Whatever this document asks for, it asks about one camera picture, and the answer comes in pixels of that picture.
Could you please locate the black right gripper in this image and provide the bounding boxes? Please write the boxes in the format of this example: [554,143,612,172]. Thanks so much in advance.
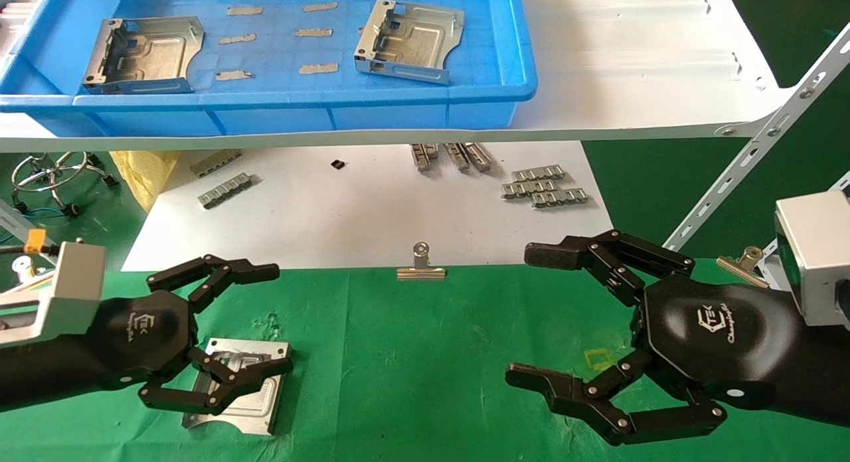
[505,229,802,447]

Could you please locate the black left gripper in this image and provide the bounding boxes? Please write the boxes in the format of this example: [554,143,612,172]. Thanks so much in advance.
[89,254,295,416]

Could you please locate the stamped metal bracket part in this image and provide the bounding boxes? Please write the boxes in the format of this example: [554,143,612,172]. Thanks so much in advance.
[181,337,294,438]
[82,16,206,95]
[353,0,465,86]

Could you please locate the grey metal connector strip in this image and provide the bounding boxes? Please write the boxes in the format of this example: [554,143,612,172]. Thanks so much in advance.
[463,142,494,173]
[190,149,244,179]
[501,179,559,201]
[410,143,440,173]
[511,165,567,183]
[530,188,591,209]
[444,143,471,173]
[198,173,254,210]

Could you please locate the white paper sheet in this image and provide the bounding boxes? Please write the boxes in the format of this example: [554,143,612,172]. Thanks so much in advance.
[122,141,616,272]

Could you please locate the silver binder clip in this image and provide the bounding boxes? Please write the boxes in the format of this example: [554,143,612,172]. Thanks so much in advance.
[396,242,447,281]
[12,256,54,291]

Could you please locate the green table cloth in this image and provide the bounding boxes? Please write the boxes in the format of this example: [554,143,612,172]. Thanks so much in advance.
[0,258,850,462]

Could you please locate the brass binder clip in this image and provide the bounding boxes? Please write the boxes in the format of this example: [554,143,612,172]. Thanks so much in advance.
[716,246,771,289]

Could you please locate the yellow plastic bag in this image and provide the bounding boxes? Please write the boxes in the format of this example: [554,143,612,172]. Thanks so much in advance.
[110,150,181,213]

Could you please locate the chrome stool base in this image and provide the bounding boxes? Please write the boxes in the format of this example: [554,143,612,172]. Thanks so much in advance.
[10,151,121,217]

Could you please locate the white shelf board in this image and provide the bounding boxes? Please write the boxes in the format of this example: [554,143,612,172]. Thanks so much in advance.
[0,0,795,153]

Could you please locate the long white slotted strut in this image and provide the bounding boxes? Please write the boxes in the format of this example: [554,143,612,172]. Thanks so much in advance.
[661,24,850,254]

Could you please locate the grey slotted strut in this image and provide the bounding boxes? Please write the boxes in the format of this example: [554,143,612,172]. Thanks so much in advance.
[0,200,41,245]

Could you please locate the blue plastic tray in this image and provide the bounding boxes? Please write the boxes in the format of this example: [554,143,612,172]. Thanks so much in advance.
[0,0,538,138]

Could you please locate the blue cable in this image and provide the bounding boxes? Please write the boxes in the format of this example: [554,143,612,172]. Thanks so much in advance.
[0,206,68,245]

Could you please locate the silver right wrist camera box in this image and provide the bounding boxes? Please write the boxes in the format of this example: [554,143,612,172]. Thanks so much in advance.
[774,190,850,329]

